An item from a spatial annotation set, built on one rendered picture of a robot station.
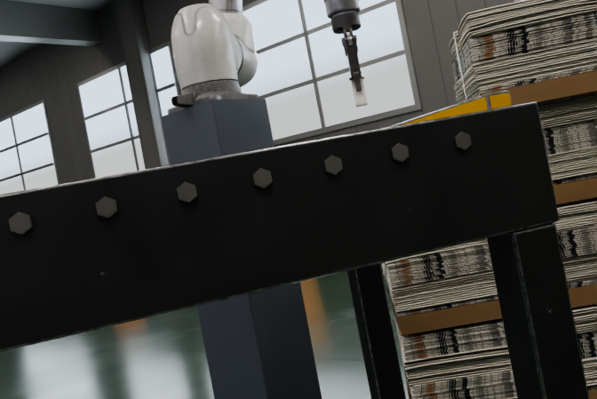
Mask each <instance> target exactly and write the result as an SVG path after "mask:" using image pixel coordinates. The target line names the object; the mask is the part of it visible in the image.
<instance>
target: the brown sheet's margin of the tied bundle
mask: <svg viewBox="0 0 597 399"><path fill-rule="evenodd" d="M502 91H510V93H511V97H512V102H513V106H515V105H521V104H526V103H530V102H540V101H545V100H553V99H558V98H562V97H567V96H571V95H577V94H581V93H586V92H594V91H597V70H594V71H590V72H585V73H581V74H576V75H572V76H564V77H559V78H554V79H550V80H545V81H541V82H536V83H532V84H524V85H519V86H515V87H510V88H506V89H502V90H497V91H493V92H502ZM493 92H485V93H480V95H479V94H478V95H476V96H475V98H476V97H479V96H482V95H484V94H487V93H493Z"/></svg>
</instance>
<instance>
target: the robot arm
mask: <svg viewBox="0 0 597 399"><path fill-rule="evenodd" d="M323 1H324V4H325V9H326V13H327V17H328V18H329V19H331V20H330V22H331V26H332V31H333V33H334V34H344V37H343V38H341V42H342V46H343V47H344V51H345V55H346V56H347V60H348V65H349V69H350V74H351V77H350V78H349V81H351V80H352V81H351V83H352V87H353V92H354V101H355V105H356V106H357V107H360V106H365V105H368V103H367V99H366V94H365V90H364V84H363V79H364V76H363V77H362V75H361V73H362V71H361V70H360V65H359V60H358V55H357V53H358V47H357V37H356V35H355V36H354V35H353V31H355V30H357V29H359V28H360V27H361V21H360V16H359V13H358V12H359V11H360V8H361V7H360V5H359V0H323ZM171 46H172V53H173V58H174V63H175V68H176V72H177V76H178V79H179V84H180V89H181V94H182V95H178V96H174V97H172V98H171V103H172V105H173V106H175V107H174V108H170V109H168V115H169V114H171V113H174V112H177V111H180V110H182V109H185V108H189V107H192V106H194V105H197V104H200V103H203V102H205V101H208V100H238V99H258V98H259V96H258V94H250V93H242V92H241V89H240V87H243V86H245V85H246V84H247V83H249V82H250V81H251V80H252V78H253V77H254V76H255V75H256V73H257V70H258V65H259V59H258V55H257V53H256V47H255V43H254V37H253V31H252V25H251V23H250V21H249V20H248V19H247V18H246V17H245V16H244V15H243V0H209V3H208V4H193V5H189V6H186V7H184V8H182V9H180V10H179V12H178V14H177V15H176V16H175V18H174V21H173V24H172V28H171Z"/></svg>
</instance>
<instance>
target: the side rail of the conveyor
mask: <svg viewBox="0 0 597 399"><path fill-rule="evenodd" d="M559 220H560V218H559V213H558V209H557V203H556V199H555V194H554V190H553V181H552V176H551V172H550V167H549V163H548V157H547V153H546V148H545V140H544V134H543V130H542V125H541V121H540V116H539V111H538V106H537V103H536V102H530V103H526V104H521V105H515V106H510V107H504V108H495V109H490V110H484V111H480V112H474V113H469V114H463V115H459V116H449V117H444V118H438V119H434V120H428V121H423V122H417V123H413V124H403V125H397V126H392V127H387V128H382V129H377V130H371V131H366V132H357V133H351V134H347V135H341V136H336V137H330V138H325V139H320V140H310V141H305V142H300V143H295V144H290V145H284V146H280V147H274V148H264V149H259V150H254V151H249V152H243V153H238V154H233V155H228V156H218V157H213V158H208V159H203V160H197V161H192V162H187V163H182V164H172V165H167V166H162V167H156V168H151V169H146V170H141V171H135V172H126V173H121V174H116V175H110V176H105V177H100V178H95V179H89V180H79V181H75V182H69V183H64V184H59V185H54V186H49V187H43V188H33V189H29V190H23V191H18V192H12V193H8V194H2V195H0V352H4V351H7V350H11V349H15V348H19V347H25V346H30V345H34V344H37V343H41V342H45V341H49V340H53V339H60V338H64V337H67V336H72V335H76V334H79V333H84V332H87V331H94V330H98V329H102V328H106V327H109V326H114V325H118V324H121V323H128V322H132V321H136V320H140V319H144V318H148V317H151V316H156V315H162V314H167V313H170V312H174V311H178V310H182V309H186V308H190V307H197V306H201V305H204V304H209V303H212V302H216V301H220V300H224V299H231V298H234V297H239V296H243V295H246V294H251V293H254V292H258V291H265V290H269V289H273V288H276V287H281V286H284V285H288V284H293V283H299V282H303V281H307V280H311V279H315V278H319V277H323V276H326V275H334V274H337V273H341V272H345V271H349V270H353V269H357V268H361V267H367V266H371V265H376V264H379V263H383V262H387V261H391V260H395V259H402V258H406V257H409V256H413V255H418V254H421V253H425V252H429V251H436V250H440V249H444V248H448V247H451V246H455V245H460V244H463V243H470V242H474V241H478V240H481V239H486V238H490V237H493V236H497V235H504V234H508V233H512V232H516V231H520V230H523V229H528V228H532V227H538V226H543V225H546V224H550V223H554V222H557V221H559Z"/></svg>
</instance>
